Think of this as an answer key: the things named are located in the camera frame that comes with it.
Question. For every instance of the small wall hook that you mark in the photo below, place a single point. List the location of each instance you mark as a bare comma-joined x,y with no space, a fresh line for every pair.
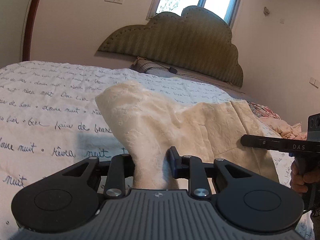
266,10

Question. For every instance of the white script-print blanket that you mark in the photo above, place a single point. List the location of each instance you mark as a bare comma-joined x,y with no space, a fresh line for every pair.
50,92

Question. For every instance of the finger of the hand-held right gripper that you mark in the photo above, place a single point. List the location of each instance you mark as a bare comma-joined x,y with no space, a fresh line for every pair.
260,142

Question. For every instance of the cream pants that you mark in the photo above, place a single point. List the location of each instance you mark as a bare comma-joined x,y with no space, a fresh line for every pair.
150,120

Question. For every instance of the small black device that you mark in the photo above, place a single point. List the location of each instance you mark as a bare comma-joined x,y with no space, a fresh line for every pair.
173,70

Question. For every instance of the green upholstered headboard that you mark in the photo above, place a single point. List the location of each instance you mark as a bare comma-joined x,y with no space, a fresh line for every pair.
175,42

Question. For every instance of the brown wooden frame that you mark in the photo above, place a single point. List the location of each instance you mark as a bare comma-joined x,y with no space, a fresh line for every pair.
31,25

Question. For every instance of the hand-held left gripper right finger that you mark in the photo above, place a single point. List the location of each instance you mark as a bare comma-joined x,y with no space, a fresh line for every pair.
173,160

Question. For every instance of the black white striped cloth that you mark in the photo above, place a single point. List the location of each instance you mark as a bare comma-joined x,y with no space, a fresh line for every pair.
253,110

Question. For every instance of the striped grey pillow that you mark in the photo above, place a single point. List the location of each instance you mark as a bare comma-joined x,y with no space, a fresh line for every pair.
160,65

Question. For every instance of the white light switch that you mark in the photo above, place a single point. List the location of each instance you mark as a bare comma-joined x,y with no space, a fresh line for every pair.
314,82

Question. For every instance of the pink floral cloth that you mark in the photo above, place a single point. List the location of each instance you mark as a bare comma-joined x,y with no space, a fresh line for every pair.
287,130

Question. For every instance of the person's right hand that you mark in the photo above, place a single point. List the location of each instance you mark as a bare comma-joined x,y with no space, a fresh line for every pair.
300,183

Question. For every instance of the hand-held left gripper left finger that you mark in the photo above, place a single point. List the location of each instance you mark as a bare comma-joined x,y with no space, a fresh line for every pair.
120,166

